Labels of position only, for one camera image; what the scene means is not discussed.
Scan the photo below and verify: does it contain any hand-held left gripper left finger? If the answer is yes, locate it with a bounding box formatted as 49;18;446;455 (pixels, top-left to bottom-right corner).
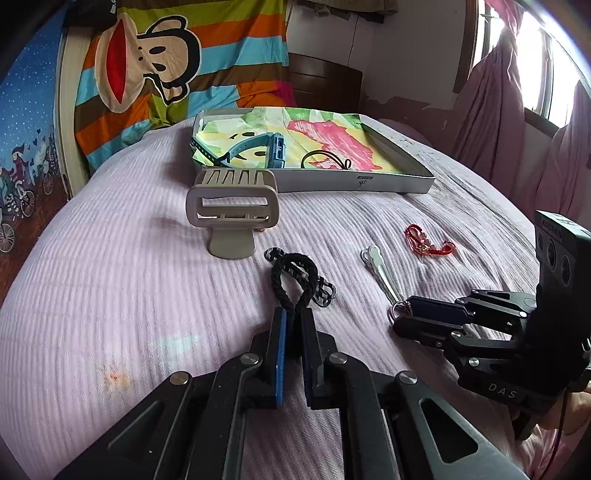
53;307;289;480

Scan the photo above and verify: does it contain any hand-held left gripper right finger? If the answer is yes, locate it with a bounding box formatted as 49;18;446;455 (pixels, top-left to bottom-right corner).
300;308;532;480

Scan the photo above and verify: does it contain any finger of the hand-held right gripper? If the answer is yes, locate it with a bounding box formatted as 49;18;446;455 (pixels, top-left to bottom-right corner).
404;290;539;325
392;316;509;366

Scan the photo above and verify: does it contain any silver hair clip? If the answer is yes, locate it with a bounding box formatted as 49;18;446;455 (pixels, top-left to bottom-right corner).
361;244;410;322

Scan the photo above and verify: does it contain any red beaded bracelet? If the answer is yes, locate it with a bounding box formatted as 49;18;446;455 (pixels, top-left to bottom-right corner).
405;224;456;264

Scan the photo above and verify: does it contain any black braided rope bracelet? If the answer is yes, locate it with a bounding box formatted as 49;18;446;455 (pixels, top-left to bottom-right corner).
270;251;320;315

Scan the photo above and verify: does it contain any beige hair claw clip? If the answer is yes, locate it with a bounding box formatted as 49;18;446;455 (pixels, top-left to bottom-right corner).
186;168;279;262

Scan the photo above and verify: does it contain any shallow colourful cardboard box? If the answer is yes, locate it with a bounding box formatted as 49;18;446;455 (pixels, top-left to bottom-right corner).
191;107;435;193

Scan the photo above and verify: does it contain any person's right hand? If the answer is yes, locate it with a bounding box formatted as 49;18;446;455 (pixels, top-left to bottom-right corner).
538;389;591;437

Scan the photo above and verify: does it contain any pink ribbed bedspread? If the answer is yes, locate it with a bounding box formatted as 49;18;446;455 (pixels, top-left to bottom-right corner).
0;113;591;480

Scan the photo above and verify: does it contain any colourful printed paper liner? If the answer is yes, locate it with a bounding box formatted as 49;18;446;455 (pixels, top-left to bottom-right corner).
194;107;419;173

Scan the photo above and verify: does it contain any pink curtain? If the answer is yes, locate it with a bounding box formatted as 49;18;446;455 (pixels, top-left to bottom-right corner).
450;9;591;219

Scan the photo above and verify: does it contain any dark wooden headboard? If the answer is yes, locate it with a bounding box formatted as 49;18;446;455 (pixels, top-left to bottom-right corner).
288;53;363;116

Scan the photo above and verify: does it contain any window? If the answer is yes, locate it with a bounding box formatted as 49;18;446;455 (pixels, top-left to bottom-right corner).
471;0;591;134

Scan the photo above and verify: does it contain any striped monkey print blanket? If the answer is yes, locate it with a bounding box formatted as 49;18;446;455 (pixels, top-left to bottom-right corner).
74;0;296;174

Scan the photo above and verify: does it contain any blue printed fabric wardrobe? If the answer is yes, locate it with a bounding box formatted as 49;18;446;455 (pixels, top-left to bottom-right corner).
0;9;88;278

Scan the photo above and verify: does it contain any black hanging bag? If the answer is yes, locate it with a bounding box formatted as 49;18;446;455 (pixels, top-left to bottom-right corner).
62;0;122;27

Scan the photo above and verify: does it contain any black white patterned bracelet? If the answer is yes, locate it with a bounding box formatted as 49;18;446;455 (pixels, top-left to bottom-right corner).
264;247;337;308

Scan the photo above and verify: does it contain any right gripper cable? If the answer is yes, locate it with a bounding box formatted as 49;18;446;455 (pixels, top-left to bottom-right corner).
549;392;571;479

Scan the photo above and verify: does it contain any black cord necklace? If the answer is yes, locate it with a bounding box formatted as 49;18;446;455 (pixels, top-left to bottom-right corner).
301;148;354;171

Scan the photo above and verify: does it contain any pale wooden post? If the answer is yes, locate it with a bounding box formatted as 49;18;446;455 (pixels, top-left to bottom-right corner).
54;28;94;195

